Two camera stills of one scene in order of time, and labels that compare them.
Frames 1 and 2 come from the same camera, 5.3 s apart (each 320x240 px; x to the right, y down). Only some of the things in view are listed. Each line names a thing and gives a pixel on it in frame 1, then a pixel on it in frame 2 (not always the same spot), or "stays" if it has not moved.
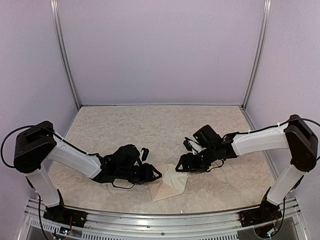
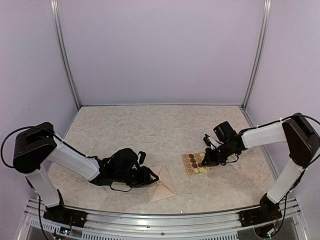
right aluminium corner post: x=266 y=17 stays
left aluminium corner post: x=54 y=4 stays
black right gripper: x=193 y=167 to x=210 y=160
